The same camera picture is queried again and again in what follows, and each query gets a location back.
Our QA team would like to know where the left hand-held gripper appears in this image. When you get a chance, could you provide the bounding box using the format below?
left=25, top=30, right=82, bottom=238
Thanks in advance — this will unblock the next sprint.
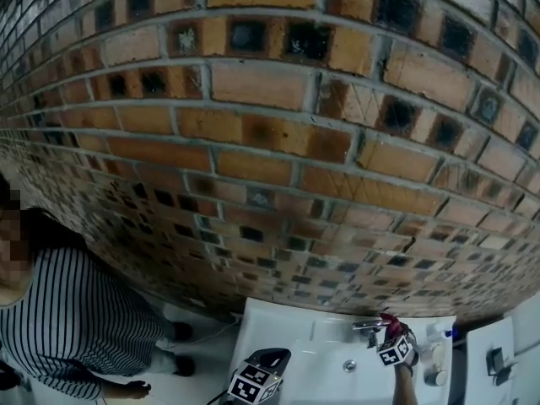
left=227, top=347, right=293, bottom=405

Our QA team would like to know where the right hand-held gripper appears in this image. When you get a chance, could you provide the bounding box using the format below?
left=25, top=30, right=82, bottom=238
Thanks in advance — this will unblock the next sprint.
left=376, top=326, right=421, bottom=369

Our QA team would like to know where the chrome faucet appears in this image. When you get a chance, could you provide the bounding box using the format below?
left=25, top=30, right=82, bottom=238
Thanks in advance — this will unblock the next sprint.
left=352, top=319, right=387, bottom=349

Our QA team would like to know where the dark jar pale lid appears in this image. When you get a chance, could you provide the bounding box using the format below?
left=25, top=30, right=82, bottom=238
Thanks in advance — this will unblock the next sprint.
left=424, top=369, right=451, bottom=388

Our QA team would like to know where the white ceramic sink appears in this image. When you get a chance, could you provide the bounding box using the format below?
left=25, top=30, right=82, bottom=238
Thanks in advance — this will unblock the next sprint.
left=230, top=296, right=459, bottom=405

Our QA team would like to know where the white shelf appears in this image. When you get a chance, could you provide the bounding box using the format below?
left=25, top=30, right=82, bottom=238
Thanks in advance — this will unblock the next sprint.
left=466, top=315, right=518, bottom=405

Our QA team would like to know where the black box device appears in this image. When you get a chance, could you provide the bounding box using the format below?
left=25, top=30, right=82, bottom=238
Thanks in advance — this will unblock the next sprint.
left=487, top=347, right=505, bottom=375

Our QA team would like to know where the thin power cable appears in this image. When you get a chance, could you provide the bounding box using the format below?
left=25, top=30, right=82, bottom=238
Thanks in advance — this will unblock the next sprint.
left=156, top=313, right=245, bottom=350

